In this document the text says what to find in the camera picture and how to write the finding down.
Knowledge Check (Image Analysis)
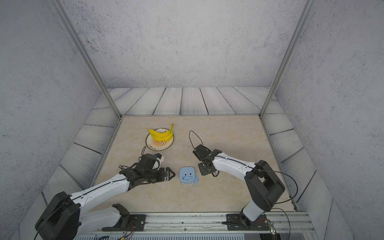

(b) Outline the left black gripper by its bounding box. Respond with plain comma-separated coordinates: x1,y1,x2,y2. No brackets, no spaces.
143,166,177,184

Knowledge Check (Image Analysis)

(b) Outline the light blue alarm clock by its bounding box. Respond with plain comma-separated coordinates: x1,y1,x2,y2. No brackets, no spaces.
179,167,199,186

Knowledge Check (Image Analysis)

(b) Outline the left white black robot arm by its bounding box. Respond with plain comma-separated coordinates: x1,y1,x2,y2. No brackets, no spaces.
35,154,176,240

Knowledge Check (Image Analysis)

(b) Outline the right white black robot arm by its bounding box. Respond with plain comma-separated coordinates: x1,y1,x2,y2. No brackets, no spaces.
193,145,286,224

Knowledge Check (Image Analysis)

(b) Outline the round patterned plate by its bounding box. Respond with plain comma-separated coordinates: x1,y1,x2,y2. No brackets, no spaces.
146,128,174,152

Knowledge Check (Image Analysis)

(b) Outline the yellow banana bunch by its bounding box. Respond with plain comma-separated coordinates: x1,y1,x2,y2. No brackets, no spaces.
148,124,174,142

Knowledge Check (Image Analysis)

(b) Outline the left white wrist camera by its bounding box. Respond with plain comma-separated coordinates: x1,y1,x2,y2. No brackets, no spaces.
153,154,165,169

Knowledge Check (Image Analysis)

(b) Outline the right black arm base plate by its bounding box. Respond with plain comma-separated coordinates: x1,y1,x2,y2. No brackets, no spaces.
222,213,271,231

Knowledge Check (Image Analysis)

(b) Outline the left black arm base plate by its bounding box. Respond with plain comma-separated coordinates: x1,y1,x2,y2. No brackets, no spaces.
102,204,147,233

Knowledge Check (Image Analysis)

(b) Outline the aluminium front rail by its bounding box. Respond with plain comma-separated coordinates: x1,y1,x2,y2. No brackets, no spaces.
53,211,319,240

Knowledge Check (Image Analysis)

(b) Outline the left aluminium frame post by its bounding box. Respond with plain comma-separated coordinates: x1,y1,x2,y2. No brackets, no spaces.
49,0,122,120

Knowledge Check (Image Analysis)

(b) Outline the aluminium frame post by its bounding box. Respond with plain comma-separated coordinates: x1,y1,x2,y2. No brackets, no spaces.
49,0,122,120
259,0,315,120

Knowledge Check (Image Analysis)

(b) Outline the right aluminium frame post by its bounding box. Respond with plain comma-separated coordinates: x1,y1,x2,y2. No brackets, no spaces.
259,0,315,120

